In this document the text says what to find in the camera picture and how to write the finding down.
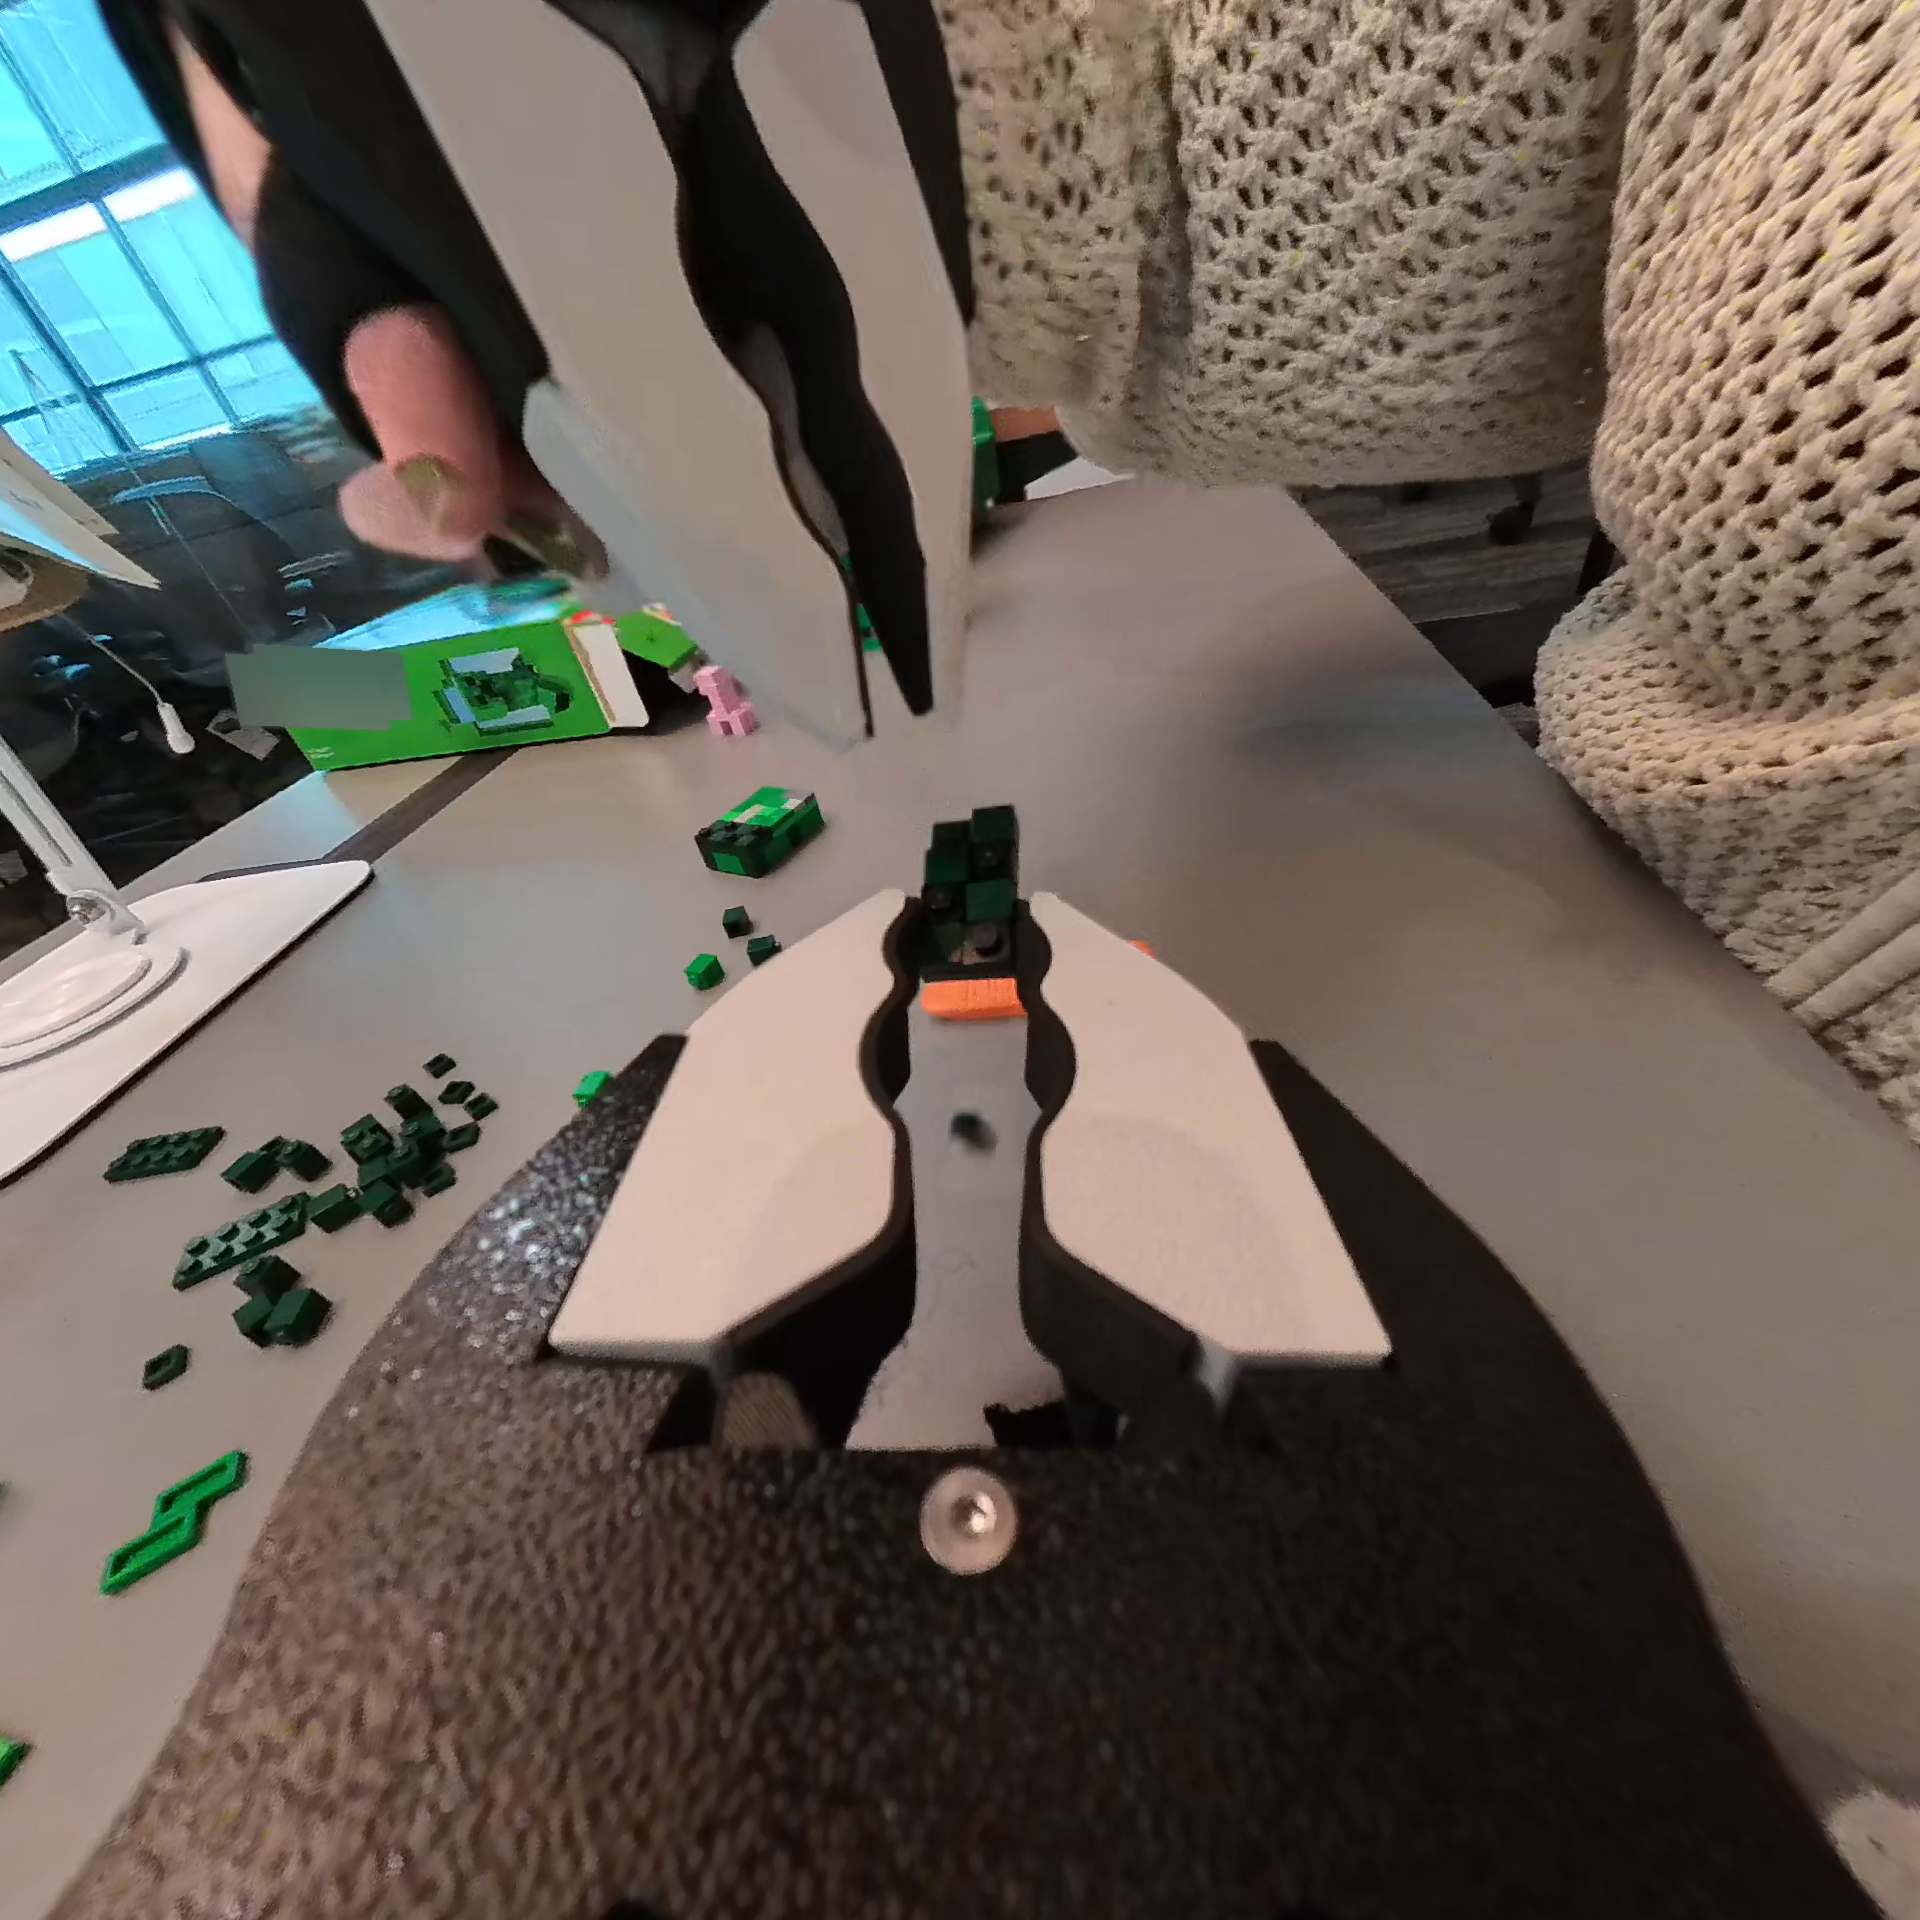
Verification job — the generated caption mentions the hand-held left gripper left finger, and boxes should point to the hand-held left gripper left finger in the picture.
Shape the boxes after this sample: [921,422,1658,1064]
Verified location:
[550,889,921,1382]

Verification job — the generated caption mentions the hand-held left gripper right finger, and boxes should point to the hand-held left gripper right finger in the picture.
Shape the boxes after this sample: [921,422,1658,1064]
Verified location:
[1012,889,1393,1388]

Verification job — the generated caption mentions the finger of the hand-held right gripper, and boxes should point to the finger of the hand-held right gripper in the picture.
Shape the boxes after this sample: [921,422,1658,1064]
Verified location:
[363,0,878,747]
[730,0,980,722]

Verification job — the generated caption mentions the dark green lego brick stack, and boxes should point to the dark green lego brick stack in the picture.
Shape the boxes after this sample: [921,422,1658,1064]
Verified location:
[912,801,1027,978]

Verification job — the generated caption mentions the green pixel lego cube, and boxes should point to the green pixel lego cube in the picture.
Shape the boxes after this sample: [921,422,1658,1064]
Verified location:
[693,785,829,883]

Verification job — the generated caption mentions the green lego box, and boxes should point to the green lego box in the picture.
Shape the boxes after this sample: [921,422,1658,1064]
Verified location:
[226,600,707,777]

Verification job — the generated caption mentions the scattered dark green lego pieces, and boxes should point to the scattered dark green lego pieces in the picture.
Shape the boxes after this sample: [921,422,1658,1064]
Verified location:
[100,1051,506,1393]

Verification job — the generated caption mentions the pile of bright green lego pieces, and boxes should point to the pile of bright green lego pieces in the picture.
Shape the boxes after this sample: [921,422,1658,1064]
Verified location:
[0,1447,255,1789]

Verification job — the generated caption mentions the orange brick separator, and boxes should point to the orange brick separator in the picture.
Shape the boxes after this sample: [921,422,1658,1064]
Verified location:
[921,929,1161,1028]

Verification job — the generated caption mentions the cream knit sweater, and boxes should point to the cream knit sweater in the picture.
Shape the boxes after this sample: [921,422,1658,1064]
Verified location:
[1531,0,1920,1135]

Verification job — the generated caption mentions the white hanging cable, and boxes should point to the white hanging cable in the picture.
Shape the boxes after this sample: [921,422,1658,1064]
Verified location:
[76,626,202,758]

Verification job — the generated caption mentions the white round-cornered base plate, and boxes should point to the white round-cornered base plate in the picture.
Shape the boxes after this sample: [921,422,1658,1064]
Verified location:
[0,737,377,1185]

